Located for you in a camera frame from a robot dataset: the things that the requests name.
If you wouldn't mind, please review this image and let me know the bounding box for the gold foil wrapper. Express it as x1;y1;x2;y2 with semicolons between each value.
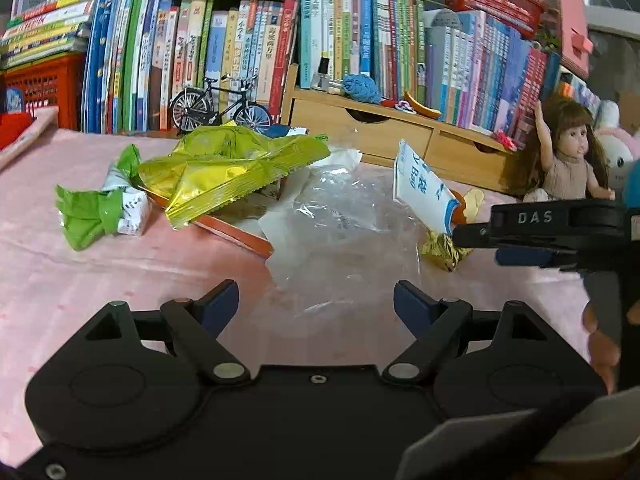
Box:
419;231;473;272

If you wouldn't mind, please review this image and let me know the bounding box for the orange package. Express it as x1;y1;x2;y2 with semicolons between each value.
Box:
146;194;276;260

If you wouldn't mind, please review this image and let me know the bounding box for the green white wrapper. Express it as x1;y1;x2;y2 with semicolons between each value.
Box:
55;144;151;252

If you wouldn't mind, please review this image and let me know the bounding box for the clear plastic bag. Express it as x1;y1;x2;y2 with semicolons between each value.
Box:
259;146;420;310

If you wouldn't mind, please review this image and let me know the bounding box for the white blue paper bag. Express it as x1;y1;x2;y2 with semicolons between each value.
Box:
393;139;460;235

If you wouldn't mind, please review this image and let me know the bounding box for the green yellow foil bag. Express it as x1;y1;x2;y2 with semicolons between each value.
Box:
138;125;330;229

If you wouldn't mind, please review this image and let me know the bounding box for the row of upright books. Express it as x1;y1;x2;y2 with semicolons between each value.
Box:
81;0;601;151

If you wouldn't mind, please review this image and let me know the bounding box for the stack of books on basket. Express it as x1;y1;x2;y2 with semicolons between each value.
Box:
1;0;96;70

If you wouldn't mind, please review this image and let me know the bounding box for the right hand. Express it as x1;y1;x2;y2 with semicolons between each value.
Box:
582;301;620;394

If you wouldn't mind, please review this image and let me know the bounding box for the blue doraemon plush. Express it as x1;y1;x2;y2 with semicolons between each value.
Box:
623;159;640;208

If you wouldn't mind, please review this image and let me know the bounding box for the brown haired doll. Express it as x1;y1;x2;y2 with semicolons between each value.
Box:
523;96;616;203

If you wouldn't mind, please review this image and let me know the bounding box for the pink white bunny plush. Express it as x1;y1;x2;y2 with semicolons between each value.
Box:
594;100;639;196

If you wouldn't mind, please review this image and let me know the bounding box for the orange peel piece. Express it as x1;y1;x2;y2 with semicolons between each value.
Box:
451;188;484;226

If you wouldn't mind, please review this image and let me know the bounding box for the wooden drawer organizer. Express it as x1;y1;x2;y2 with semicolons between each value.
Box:
282;64;526;196

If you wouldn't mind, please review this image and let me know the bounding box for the miniature black bicycle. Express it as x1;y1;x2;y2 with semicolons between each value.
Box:
169;74;272;133

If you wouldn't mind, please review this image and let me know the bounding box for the pink box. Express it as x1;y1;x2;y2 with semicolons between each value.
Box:
540;0;593;79

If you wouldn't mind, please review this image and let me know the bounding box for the blue yarn ball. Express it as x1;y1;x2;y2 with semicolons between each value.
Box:
342;74;383;105

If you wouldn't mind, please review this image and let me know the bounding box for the red pink cloth pouch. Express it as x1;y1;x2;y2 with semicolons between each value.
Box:
0;106;58;170

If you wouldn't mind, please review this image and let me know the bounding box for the red plastic basket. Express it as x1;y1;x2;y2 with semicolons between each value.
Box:
1;53;86;130

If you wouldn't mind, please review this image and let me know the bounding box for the small glass bottle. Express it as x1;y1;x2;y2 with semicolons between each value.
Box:
312;56;330;92

